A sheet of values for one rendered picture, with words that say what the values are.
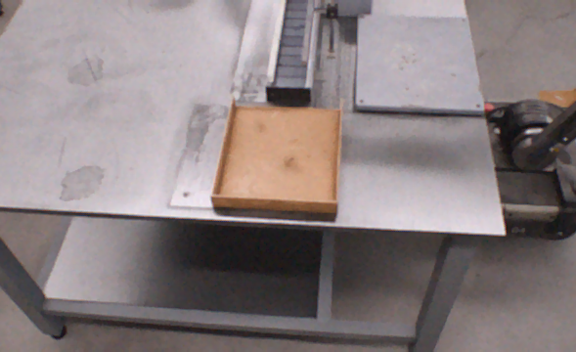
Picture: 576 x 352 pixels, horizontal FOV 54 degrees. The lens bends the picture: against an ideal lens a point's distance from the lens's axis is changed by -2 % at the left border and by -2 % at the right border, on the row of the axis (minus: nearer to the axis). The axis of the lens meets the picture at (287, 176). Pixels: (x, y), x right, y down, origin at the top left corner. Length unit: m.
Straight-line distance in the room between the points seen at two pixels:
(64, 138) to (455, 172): 0.90
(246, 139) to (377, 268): 0.93
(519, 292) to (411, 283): 0.37
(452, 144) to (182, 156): 0.61
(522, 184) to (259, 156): 1.09
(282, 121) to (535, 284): 1.19
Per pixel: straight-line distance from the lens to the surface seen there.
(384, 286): 2.04
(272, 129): 1.33
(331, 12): 1.45
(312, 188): 1.21
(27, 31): 1.82
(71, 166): 1.37
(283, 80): 1.38
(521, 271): 2.18
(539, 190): 2.10
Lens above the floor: 1.79
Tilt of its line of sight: 51 degrees down
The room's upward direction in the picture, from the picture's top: 4 degrees counter-clockwise
